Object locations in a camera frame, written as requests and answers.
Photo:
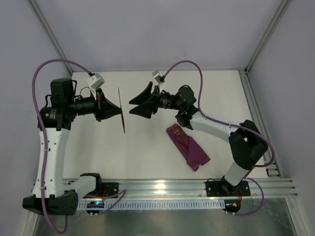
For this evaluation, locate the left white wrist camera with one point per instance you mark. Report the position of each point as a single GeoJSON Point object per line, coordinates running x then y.
{"type": "Point", "coordinates": [94, 82]}

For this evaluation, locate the right aluminium corner post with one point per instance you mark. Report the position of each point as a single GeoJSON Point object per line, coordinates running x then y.
{"type": "Point", "coordinates": [268, 32]}

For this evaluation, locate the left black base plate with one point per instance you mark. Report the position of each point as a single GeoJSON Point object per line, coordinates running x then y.
{"type": "Point", "coordinates": [109, 189]}

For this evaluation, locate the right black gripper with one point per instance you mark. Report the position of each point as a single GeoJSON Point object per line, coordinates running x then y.
{"type": "Point", "coordinates": [155, 101]}

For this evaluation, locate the right black controller board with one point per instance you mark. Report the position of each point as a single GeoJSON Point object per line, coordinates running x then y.
{"type": "Point", "coordinates": [232, 206]}

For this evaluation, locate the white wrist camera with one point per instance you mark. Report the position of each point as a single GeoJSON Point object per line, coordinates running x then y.
{"type": "Point", "coordinates": [94, 82]}
{"type": "Point", "coordinates": [160, 78]}

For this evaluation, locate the copper fork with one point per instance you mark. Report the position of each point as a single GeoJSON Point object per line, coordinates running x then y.
{"type": "Point", "coordinates": [178, 133]}

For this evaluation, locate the left aluminium corner post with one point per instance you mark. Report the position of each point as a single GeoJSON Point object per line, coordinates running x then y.
{"type": "Point", "coordinates": [46, 28]}

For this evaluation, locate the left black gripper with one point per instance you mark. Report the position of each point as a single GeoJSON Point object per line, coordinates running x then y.
{"type": "Point", "coordinates": [100, 104]}

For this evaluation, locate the right aluminium side rail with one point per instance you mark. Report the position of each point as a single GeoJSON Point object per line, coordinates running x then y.
{"type": "Point", "coordinates": [272, 169]}

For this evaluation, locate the purple cloth napkin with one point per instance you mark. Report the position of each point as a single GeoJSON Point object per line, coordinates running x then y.
{"type": "Point", "coordinates": [193, 153]}

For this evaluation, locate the slotted grey cable duct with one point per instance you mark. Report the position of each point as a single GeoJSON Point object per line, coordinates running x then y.
{"type": "Point", "coordinates": [158, 204]}

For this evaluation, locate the left black controller board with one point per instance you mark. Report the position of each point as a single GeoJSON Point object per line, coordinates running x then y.
{"type": "Point", "coordinates": [95, 207]}

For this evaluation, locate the black controller board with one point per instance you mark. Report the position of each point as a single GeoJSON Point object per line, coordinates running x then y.
{"type": "Point", "coordinates": [232, 206]}
{"type": "Point", "coordinates": [95, 207]}

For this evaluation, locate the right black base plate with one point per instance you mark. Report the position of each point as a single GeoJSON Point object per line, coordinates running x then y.
{"type": "Point", "coordinates": [215, 188]}

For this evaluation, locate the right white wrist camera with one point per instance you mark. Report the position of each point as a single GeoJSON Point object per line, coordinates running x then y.
{"type": "Point", "coordinates": [160, 78]}

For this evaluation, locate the copper knife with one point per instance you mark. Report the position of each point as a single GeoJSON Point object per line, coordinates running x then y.
{"type": "Point", "coordinates": [122, 115]}

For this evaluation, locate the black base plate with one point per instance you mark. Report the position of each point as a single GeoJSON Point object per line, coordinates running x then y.
{"type": "Point", "coordinates": [215, 188]}
{"type": "Point", "coordinates": [109, 189]}

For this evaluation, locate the aluminium corner post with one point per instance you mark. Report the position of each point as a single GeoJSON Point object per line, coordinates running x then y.
{"type": "Point", "coordinates": [46, 28]}
{"type": "Point", "coordinates": [268, 32]}

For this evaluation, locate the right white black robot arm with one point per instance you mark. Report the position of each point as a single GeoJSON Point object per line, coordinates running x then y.
{"type": "Point", "coordinates": [245, 141]}

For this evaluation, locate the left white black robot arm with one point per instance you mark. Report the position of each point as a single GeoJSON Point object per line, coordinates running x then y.
{"type": "Point", "coordinates": [50, 194]}

